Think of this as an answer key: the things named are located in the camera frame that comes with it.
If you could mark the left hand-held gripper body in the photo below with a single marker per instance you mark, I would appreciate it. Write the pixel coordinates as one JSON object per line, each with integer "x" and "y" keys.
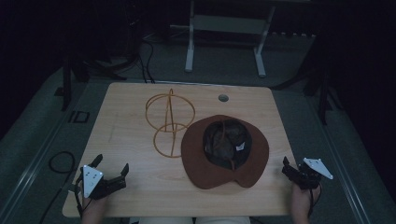
{"x": 93, "y": 182}

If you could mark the person's left hand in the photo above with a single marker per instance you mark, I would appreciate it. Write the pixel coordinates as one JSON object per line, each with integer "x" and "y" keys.
{"x": 93, "y": 210}

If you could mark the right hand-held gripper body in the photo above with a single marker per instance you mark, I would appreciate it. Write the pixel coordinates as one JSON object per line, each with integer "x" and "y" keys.
{"x": 311, "y": 174}

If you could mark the black metal stand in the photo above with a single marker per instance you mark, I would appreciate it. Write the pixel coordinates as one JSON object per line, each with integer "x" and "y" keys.
{"x": 66, "y": 84}
{"x": 323, "y": 102}

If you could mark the grey round table grommet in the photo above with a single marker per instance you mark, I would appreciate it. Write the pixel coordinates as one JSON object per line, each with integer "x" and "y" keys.
{"x": 223, "y": 98}

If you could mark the person's right hand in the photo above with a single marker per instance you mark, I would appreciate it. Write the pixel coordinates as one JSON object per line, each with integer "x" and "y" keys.
{"x": 300, "y": 203}

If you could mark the white metal desk frame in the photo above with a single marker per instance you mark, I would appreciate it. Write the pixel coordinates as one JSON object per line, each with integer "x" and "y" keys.
{"x": 230, "y": 24}

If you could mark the black rectangular floor frame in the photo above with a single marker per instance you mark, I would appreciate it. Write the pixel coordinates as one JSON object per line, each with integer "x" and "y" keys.
{"x": 76, "y": 117}

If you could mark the brown wide-brim hat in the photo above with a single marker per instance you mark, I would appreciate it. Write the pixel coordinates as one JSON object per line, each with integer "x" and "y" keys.
{"x": 196, "y": 155}

